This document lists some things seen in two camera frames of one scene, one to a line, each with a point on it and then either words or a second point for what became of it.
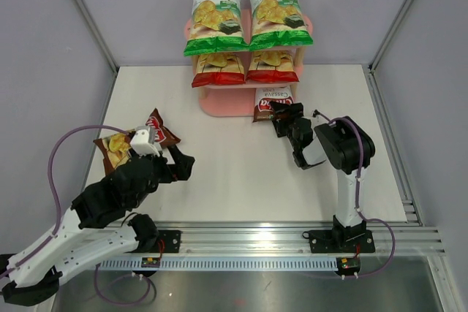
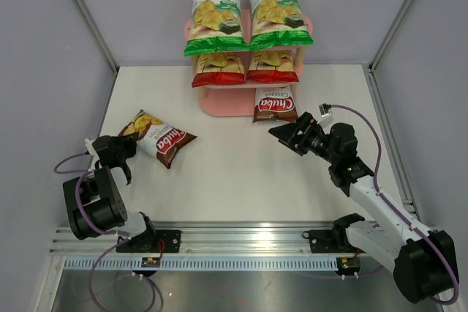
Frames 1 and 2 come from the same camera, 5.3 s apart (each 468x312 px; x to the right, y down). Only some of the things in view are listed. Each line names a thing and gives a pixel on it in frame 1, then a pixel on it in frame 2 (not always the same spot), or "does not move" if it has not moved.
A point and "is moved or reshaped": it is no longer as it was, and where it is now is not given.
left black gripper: (179, 171) to (130, 141)
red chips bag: (272, 66) does not move
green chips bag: (277, 16) does not move
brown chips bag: (263, 110) does not move
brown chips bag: (115, 148) is moved or reshaped
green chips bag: (216, 21) does not move
